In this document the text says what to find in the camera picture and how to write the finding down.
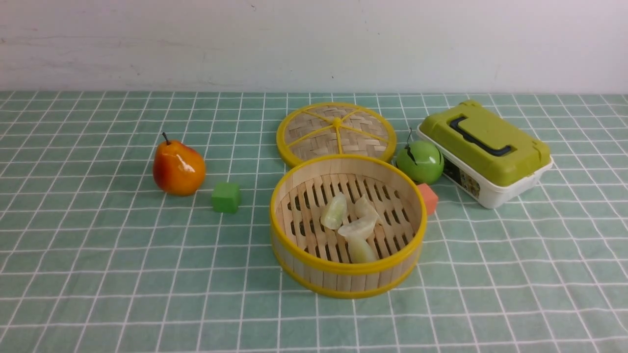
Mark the orange toy pear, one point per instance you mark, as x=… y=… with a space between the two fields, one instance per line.
x=178 y=169

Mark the green toy apple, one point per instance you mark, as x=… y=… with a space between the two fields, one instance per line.
x=420 y=160

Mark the white box green lid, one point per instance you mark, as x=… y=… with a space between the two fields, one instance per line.
x=491 y=159

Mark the green checkered tablecloth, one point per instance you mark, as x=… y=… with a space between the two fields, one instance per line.
x=95 y=258

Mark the bamboo steamer tray yellow rim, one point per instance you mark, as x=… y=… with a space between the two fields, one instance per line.
x=317 y=257

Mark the translucent green dumpling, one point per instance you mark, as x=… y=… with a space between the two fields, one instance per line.
x=360 y=251

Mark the woven bamboo steamer lid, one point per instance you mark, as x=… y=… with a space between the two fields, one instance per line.
x=331 y=128

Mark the white crescent dumpling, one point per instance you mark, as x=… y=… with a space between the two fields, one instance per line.
x=363 y=228

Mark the green foam cube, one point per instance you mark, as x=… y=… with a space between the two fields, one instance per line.
x=226 y=197

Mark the pale green-filled dumpling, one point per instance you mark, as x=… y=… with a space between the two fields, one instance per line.
x=334 y=212

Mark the orange foam cube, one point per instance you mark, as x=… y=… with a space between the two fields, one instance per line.
x=429 y=196

